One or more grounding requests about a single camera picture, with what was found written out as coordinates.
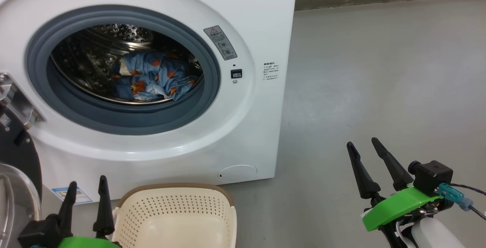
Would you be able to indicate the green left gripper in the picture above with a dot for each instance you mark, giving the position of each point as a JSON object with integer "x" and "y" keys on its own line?
{"x": 87, "y": 242}

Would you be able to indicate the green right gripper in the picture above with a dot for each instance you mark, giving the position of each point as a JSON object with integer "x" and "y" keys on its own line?
{"x": 395, "y": 208}

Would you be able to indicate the black round glass washer door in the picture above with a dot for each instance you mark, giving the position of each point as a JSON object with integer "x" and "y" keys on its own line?
{"x": 19, "y": 153}

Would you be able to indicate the white garment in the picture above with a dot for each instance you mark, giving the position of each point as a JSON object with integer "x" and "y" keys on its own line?
{"x": 155, "y": 89}

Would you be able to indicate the blue cartoon print garment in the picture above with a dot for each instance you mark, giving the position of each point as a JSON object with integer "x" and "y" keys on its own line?
{"x": 167, "y": 73}

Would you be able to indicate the cream perforated laundry basket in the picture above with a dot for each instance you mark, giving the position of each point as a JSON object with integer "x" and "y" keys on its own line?
{"x": 174, "y": 225}

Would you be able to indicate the grey rubber door gasket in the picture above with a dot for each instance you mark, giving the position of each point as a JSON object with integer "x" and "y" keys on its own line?
{"x": 114, "y": 117}

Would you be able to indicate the metal door hinge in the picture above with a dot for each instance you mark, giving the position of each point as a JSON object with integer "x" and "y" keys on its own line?
{"x": 17, "y": 101}

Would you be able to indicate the white front-load washing machine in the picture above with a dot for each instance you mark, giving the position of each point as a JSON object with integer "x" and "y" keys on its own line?
{"x": 258, "y": 126}

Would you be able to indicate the black door latch socket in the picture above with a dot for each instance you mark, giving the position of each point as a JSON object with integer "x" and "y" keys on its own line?
{"x": 236, "y": 74}

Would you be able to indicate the blue energy label sticker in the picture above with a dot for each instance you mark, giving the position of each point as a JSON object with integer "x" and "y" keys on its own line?
{"x": 78, "y": 195}

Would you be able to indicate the oval white filter cover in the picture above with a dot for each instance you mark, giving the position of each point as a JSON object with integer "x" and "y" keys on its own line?
{"x": 238, "y": 173}

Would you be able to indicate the small printed text label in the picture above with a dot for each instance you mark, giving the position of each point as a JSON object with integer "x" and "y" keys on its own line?
{"x": 271, "y": 71}

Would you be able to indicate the steel perforated washer drum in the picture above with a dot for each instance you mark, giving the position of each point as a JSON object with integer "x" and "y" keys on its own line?
{"x": 83, "y": 58}

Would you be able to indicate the grey warning sticker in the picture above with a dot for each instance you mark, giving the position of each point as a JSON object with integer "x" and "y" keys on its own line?
{"x": 221, "y": 43}

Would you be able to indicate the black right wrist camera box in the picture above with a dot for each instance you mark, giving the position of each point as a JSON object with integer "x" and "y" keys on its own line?
{"x": 433, "y": 176}

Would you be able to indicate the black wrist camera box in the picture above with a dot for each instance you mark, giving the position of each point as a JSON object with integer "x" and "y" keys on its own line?
{"x": 433, "y": 176}
{"x": 38, "y": 232}

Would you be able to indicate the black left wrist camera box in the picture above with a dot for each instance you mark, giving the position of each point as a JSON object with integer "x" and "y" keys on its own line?
{"x": 38, "y": 232}

